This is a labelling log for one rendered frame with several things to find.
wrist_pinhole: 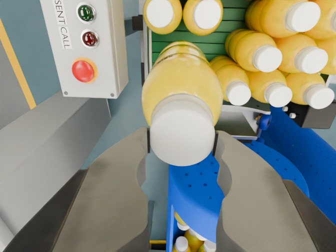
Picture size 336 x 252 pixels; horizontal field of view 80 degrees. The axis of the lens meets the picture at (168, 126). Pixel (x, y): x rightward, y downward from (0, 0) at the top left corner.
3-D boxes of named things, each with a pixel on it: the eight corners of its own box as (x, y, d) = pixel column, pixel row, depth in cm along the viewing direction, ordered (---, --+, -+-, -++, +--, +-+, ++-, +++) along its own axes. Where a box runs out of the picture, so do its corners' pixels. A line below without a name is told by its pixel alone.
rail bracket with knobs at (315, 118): (274, 110, 58) (292, 128, 49) (282, 85, 54) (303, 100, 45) (310, 111, 57) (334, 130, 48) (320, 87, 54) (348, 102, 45)
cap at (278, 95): (265, 87, 36) (269, 90, 34) (288, 81, 35) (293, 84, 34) (266, 106, 38) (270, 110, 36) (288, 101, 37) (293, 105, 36)
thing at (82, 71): (76, 80, 35) (73, 82, 34) (72, 59, 33) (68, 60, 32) (97, 81, 35) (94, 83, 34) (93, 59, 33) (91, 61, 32)
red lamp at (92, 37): (85, 46, 32) (81, 47, 31) (82, 30, 31) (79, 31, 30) (98, 46, 32) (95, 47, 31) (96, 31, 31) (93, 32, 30)
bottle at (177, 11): (166, 36, 50) (159, 47, 33) (145, 12, 47) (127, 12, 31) (187, 13, 47) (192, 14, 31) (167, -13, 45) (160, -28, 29)
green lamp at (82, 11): (80, 21, 31) (77, 21, 30) (78, 4, 29) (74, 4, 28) (95, 21, 30) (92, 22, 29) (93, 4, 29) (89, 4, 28)
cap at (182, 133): (221, 141, 13) (226, 158, 12) (167, 160, 14) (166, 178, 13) (198, 89, 12) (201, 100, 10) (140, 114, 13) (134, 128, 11)
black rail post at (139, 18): (139, 28, 49) (132, 31, 42) (138, 14, 47) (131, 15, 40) (148, 29, 49) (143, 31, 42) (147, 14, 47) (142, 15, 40)
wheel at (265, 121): (256, 131, 53) (264, 133, 52) (261, 115, 50) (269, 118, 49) (262, 124, 56) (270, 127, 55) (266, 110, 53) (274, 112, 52)
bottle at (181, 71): (213, 77, 30) (252, 153, 13) (169, 96, 31) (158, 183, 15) (194, 29, 27) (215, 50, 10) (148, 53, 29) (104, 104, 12)
